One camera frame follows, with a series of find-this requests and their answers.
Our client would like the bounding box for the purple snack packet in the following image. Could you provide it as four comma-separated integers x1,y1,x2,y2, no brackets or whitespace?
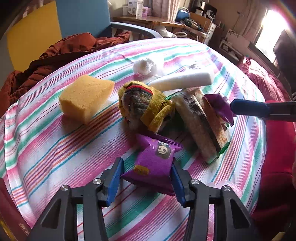
204,93,236,126
121,134,183,196

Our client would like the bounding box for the rice cracker snack pack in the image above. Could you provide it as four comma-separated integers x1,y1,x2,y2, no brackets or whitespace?
171,88,230,164

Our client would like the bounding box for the white foam block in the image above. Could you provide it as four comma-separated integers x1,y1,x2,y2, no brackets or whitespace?
148,72,214,91

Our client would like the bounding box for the yellow sponge block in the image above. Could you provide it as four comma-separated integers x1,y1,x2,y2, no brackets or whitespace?
59,75,115,125

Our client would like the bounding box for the yellow knitted sock ball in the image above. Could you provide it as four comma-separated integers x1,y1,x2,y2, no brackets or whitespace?
118,81,175,133

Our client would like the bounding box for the white plastic bag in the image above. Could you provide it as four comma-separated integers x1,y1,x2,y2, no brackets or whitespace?
132,58,164,76

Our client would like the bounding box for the pink plastic cup container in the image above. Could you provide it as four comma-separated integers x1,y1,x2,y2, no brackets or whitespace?
206,180,243,198

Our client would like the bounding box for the person right hand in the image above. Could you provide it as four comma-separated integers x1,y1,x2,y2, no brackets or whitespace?
292,161,296,189

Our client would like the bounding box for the red blanket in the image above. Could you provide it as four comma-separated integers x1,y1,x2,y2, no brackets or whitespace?
238,57,295,240

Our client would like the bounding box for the striped pink green bedsheet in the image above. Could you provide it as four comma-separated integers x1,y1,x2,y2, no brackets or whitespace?
1,38,266,225

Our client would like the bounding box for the blue kettle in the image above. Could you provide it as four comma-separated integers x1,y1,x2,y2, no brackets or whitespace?
175,7,190,22

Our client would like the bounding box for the wooden side desk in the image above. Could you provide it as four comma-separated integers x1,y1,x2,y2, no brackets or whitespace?
113,16,208,39

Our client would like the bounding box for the rust red jacket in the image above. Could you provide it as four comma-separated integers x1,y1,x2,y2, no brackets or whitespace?
1,30,131,115

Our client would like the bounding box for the white carton box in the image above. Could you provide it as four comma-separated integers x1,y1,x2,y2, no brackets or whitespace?
127,0,144,17

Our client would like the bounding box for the grey yellow blue chair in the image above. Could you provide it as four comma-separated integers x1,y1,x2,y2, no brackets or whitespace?
1,1,161,81

